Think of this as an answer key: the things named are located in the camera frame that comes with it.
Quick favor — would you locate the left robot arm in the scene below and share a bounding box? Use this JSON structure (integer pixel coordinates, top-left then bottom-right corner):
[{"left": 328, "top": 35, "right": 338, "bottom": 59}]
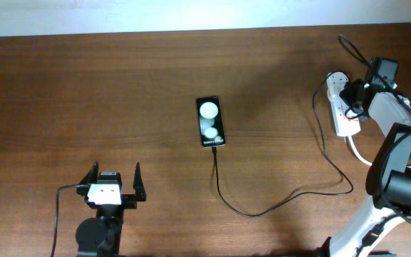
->
[{"left": 76, "top": 163, "right": 147, "bottom": 257}]

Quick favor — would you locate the black smartphone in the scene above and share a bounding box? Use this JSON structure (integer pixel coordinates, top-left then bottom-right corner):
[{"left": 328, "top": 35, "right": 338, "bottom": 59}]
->
[{"left": 196, "top": 96, "right": 226, "bottom": 148}]

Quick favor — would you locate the white power strip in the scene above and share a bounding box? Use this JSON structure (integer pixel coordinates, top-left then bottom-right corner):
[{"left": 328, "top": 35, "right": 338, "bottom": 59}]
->
[{"left": 330, "top": 97, "right": 361, "bottom": 137}]

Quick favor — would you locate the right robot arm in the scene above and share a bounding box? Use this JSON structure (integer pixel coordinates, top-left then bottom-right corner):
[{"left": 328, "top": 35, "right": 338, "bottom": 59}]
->
[{"left": 315, "top": 57, "right": 411, "bottom": 256}]

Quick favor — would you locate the white charger plug adapter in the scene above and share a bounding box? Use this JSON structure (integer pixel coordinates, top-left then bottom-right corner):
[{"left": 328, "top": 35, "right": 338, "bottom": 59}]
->
[{"left": 326, "top": 71, "right": 350, "bottom": 102}]

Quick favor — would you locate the black charger cable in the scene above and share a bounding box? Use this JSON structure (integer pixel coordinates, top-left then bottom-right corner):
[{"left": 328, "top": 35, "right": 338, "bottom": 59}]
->
[{"left": 211, "top": 71, "right": 355, "bottom": 218}]

